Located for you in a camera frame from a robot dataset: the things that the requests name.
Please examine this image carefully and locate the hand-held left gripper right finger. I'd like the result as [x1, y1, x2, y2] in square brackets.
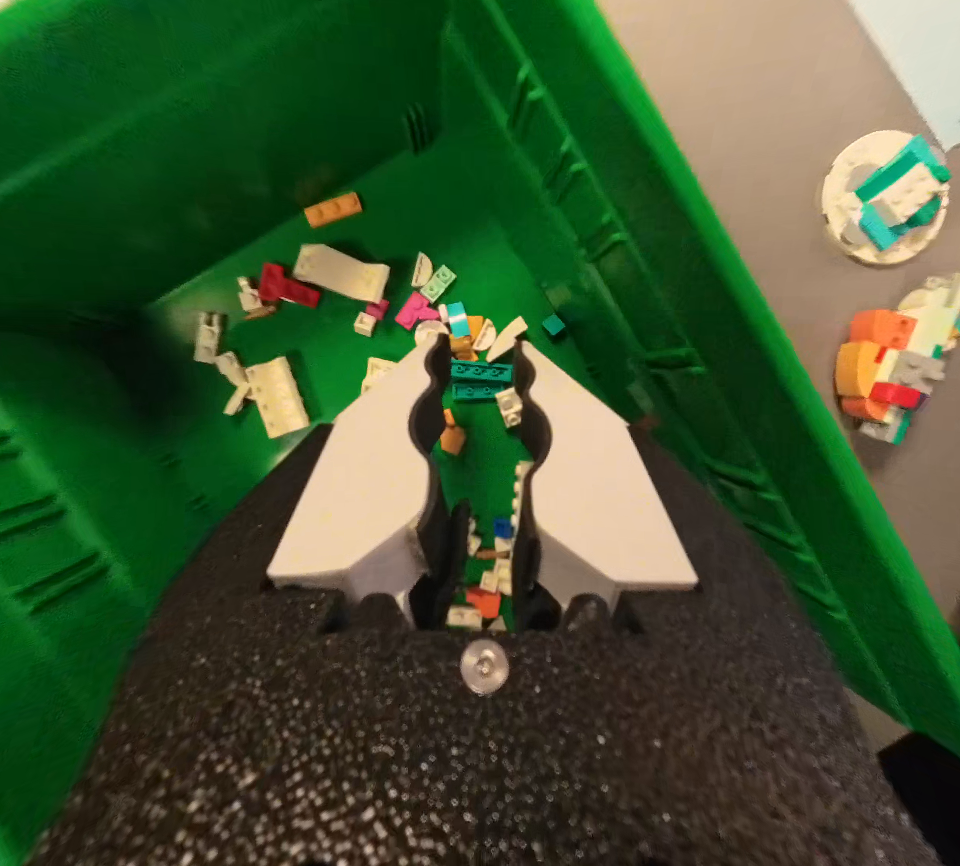
[512, 341, 700, 633]

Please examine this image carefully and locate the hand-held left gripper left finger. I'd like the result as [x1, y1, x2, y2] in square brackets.
[267, 335, 472, 632]

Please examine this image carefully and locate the pile of toy bricks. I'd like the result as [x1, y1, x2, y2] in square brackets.
[193, 191, 567, 630]

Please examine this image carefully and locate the orange toy brick model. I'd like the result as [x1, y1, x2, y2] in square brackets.
[834, 273, 960, 447]

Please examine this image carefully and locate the green plastic bin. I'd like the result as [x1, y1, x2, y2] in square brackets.
[0, 0, 960, 866]

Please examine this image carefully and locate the teal brick model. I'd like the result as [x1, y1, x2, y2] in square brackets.
[819, 129, 954, 267]

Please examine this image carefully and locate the open pale blue instruction booklet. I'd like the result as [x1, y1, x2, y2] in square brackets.
[783, 0, 960, 150]

